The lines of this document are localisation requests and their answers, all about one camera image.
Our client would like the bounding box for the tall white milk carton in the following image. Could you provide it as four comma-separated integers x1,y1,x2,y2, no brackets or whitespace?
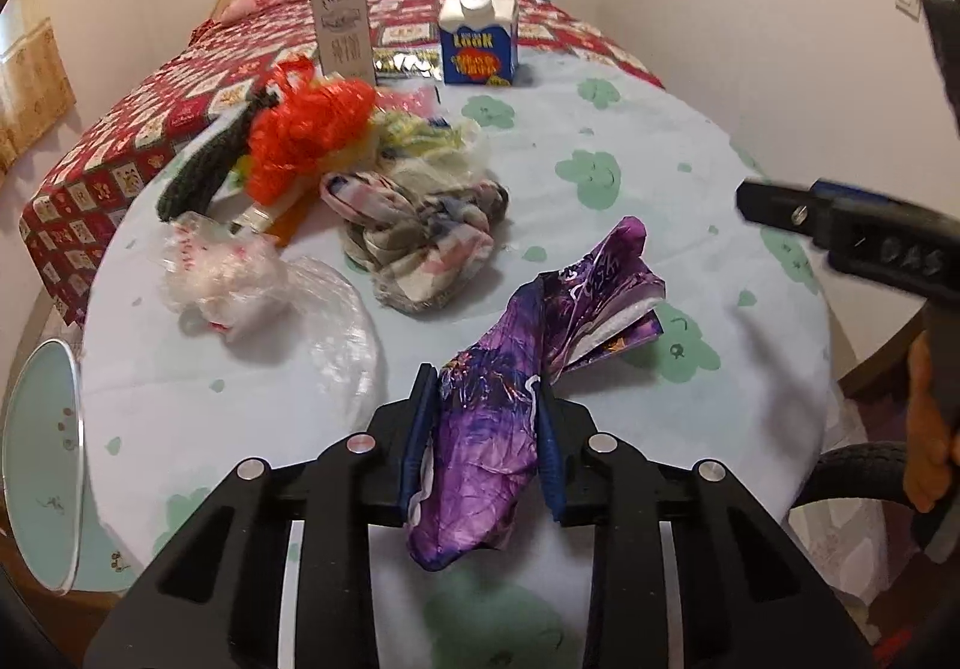
310,0,374,77

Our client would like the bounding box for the orange-red plastic bag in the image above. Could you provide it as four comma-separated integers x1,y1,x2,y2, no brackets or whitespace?
246,58,378,203

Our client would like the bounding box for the small round glass side table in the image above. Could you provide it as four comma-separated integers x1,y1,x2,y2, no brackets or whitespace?
0,337,85,595

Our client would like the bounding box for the dark grey cloth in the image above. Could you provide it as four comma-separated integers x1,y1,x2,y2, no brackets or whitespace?
155,85,282,224

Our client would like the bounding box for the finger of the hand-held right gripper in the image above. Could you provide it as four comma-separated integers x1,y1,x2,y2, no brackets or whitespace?
735,178,960,299

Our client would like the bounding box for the gold and black wrapper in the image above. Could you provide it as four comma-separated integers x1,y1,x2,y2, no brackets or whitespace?
373,46,443,77

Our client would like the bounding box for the black curved tube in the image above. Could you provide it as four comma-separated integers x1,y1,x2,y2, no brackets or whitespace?
787,442,920,535

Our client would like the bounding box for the bed with red patterned bedspread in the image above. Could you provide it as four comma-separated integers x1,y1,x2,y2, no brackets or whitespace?
21,0,668,329

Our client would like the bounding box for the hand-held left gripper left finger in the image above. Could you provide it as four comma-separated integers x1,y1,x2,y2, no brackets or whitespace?
82,363,440,669

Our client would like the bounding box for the purple snack wrapper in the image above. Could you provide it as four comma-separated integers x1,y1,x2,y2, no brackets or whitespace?
405,215,667,572

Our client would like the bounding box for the person's right hand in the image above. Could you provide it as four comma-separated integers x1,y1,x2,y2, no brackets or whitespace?
904,331,960,512

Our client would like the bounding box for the cloud print tablecloth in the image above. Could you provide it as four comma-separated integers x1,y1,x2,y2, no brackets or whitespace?
79,43,833,669

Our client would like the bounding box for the blue gable-top carton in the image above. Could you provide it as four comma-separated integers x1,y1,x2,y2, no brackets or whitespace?
437,0,520,86

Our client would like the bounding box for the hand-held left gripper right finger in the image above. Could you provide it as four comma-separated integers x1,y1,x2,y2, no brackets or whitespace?
536,384,875,669

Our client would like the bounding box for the yellow printed wrapper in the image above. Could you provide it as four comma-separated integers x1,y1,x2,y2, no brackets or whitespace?
371,110,470,164

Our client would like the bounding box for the clear plastic film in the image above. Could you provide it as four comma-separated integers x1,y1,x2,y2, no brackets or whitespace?
281,256,387,426

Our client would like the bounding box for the patterned cloth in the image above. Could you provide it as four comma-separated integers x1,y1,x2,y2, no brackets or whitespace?
321,170,512,316

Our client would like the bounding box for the clear bag with red print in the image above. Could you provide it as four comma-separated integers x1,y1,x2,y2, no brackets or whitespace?
161,211,290,340

